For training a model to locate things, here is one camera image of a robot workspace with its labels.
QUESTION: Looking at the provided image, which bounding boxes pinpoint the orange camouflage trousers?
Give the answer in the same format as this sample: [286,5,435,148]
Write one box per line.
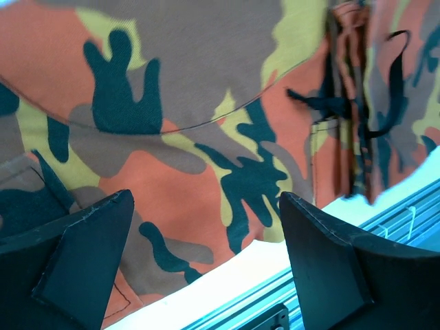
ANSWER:
[1,1,439,329]

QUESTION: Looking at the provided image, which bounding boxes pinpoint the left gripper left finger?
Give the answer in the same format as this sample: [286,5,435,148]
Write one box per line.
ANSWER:
[1,190,134,329]

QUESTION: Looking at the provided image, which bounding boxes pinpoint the aluminium rail frame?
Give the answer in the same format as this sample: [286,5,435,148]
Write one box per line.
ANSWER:
[190,181,439,329]

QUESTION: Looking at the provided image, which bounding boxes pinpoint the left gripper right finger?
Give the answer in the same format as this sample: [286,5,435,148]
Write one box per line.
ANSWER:
[280,192,439,329]

